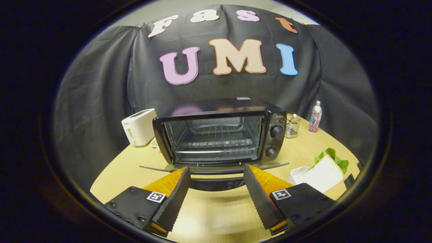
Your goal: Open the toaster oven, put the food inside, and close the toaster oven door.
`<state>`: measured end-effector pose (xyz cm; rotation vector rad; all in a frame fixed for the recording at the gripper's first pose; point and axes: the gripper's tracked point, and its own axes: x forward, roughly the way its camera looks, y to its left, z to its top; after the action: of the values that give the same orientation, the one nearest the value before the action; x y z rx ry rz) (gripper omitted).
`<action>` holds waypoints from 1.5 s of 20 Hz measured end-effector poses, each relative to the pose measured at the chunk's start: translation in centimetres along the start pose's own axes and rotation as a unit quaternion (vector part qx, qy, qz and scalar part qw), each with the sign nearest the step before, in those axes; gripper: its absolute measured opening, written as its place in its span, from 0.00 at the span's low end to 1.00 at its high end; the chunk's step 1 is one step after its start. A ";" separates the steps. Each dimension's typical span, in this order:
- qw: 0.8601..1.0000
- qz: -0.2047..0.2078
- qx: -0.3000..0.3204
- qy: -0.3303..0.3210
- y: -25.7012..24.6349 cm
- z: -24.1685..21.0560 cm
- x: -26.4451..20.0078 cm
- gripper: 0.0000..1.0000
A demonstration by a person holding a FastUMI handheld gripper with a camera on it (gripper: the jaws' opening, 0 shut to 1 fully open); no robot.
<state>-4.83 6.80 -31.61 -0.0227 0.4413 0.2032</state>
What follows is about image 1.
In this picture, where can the white plastic tray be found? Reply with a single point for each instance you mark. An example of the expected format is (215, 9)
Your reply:
(295, 173)

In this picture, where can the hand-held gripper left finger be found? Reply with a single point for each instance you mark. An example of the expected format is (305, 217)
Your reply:
(175, 199)

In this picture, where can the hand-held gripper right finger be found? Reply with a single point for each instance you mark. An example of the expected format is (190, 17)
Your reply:
(260, 199)

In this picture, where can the white pop-up toaster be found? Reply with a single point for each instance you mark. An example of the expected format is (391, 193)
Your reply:
(140, 128)

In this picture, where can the sandwich with lettuce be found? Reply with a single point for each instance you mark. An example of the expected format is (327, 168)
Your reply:
(322, 175)

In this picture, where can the black backdrop cloth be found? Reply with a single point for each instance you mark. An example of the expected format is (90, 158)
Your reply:
(101, 101)

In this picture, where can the small black block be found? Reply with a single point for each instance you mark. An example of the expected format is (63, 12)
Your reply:
(349, 181)

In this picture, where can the white pink-label bottle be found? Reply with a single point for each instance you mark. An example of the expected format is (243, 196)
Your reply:
(315, 119)

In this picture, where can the black toaster oven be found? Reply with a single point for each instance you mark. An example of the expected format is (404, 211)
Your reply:
(266, 141)

